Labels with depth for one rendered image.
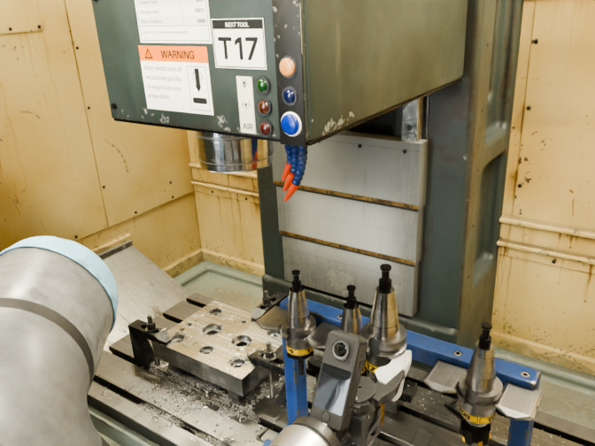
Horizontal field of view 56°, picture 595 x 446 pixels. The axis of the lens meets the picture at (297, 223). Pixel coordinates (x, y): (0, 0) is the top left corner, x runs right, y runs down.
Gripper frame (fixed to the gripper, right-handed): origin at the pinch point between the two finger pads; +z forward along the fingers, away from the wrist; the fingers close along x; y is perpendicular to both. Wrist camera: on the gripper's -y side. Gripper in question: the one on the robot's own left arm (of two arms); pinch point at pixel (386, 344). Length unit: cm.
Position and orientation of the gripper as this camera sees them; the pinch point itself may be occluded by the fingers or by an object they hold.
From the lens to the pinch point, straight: 82.5
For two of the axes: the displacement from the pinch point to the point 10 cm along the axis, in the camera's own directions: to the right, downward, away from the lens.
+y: 0.5, 9.1, 4.1
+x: 8.2, 1.9, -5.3
